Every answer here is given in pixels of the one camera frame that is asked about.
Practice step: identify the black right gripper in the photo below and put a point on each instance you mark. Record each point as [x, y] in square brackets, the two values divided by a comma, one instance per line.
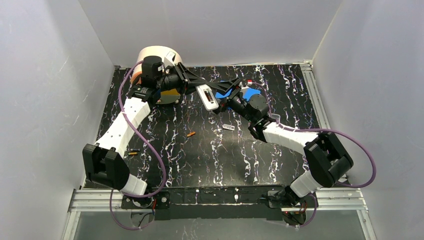
[227, 102]

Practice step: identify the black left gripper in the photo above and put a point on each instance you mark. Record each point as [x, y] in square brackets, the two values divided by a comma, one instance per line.
[180, 76]

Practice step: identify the small white buttoned remote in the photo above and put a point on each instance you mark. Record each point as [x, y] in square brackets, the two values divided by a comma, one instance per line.
[207, 97]

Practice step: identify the orange battery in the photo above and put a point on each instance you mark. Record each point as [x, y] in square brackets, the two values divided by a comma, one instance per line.
[191, 134]

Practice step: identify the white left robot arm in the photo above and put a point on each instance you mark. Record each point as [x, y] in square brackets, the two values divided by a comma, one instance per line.
[103, 160]

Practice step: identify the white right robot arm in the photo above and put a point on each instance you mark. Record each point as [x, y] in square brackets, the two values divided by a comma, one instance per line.
[326, 156]

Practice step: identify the blue flat foam pad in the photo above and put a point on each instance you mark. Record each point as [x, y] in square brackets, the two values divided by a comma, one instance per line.
[245, 93]

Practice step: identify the cream cylindrical drum container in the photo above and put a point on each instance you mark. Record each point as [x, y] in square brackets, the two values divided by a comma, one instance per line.
[135, 97]

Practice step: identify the black base bar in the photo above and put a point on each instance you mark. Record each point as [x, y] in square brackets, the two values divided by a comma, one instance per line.
[220, 202]

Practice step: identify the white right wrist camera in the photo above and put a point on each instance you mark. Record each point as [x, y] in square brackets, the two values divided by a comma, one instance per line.
[245, 84]

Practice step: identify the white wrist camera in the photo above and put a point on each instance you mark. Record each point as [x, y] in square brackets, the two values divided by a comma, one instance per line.
[245, 84]
[169, 59]

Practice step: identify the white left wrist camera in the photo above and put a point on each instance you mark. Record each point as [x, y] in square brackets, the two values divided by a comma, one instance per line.
[169, 59]

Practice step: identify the aluminium frame rail right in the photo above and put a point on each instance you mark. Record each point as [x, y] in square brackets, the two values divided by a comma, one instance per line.
[311, 84]

